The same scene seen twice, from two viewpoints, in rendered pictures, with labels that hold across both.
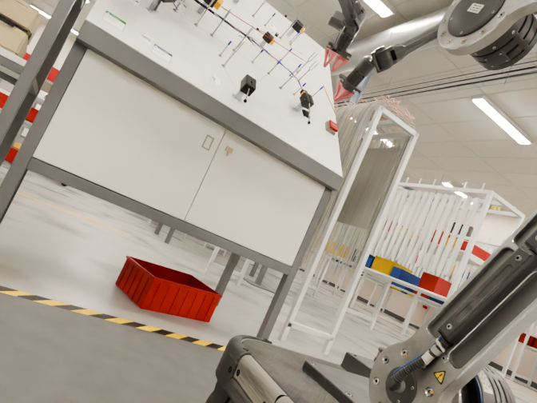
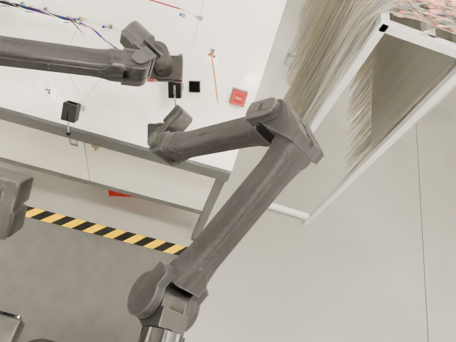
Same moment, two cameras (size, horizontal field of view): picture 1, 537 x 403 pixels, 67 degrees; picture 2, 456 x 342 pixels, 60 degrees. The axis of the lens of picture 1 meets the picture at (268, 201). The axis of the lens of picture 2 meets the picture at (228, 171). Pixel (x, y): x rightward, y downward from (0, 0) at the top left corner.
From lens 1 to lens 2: 2.05 m
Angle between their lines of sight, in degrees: 64
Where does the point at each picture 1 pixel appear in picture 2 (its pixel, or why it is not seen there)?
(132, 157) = (25, 149)
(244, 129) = (91, 141)
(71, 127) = not seen: outside the picture
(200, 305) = not seen: hidden behind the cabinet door
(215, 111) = (55, 131)
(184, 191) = (77, 167)
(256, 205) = (146, 178)
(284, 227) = (182, 191)
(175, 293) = not seen: hidden behind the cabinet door
